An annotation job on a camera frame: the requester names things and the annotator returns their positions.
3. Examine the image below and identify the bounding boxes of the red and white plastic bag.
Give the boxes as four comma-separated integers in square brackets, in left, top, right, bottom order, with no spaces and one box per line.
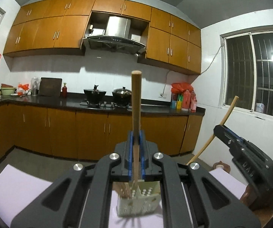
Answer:
[16,83,30,97]

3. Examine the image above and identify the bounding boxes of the green basin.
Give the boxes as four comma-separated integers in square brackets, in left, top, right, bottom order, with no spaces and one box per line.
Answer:
[0,83,16,96]

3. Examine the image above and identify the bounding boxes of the black wok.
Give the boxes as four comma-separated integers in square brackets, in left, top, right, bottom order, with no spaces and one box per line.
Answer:
[83,85,107,104]

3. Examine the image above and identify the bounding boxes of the wok with metal lid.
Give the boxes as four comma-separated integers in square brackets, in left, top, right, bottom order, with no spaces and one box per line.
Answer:
[112,86,133,106]

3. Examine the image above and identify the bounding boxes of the red bag over bottles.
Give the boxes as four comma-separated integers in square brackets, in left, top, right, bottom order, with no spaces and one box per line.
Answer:
[171,82,194,95]

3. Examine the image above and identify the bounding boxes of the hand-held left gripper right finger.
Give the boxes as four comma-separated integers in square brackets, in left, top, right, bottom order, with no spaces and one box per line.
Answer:
[139,130,262,228]

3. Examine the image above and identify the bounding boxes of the clear plastic bag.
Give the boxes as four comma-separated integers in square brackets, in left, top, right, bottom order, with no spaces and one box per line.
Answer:
[30,76,42,96]

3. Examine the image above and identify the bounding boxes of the black countertop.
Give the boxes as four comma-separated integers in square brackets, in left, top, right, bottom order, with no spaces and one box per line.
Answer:
[0,93,206,117]

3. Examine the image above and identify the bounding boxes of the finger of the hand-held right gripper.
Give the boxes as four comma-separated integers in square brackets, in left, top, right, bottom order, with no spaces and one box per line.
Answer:
[213,124,246,153]

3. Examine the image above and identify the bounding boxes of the white wall cable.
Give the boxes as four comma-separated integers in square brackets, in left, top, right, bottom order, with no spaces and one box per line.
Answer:
[161,43,224,96]

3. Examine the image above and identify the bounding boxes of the dark cutting board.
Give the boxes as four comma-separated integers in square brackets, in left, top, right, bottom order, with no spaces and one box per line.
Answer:
[38,77,63,97]

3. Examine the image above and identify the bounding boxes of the gas stove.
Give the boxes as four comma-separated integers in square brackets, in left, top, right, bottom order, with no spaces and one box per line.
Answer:
[80,101,133,110]

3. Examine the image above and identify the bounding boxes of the cluster of condiment bottles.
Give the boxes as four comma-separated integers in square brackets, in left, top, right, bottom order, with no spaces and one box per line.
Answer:
[171,90,198,113]

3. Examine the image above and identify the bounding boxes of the brown lower kitchen cabinets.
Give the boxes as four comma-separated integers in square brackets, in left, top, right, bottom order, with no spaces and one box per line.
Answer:
[0,101,203,167]

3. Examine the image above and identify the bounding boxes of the grey perforated chopstick holder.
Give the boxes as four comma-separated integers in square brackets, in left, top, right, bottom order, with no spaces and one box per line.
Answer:
[116,180,161,218]

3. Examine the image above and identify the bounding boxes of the steel range hood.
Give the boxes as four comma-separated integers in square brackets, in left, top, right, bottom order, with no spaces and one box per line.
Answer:
[82,15,147,55]

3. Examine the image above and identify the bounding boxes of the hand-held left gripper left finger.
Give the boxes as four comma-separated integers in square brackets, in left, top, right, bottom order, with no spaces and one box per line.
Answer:
[10,130,134,228]

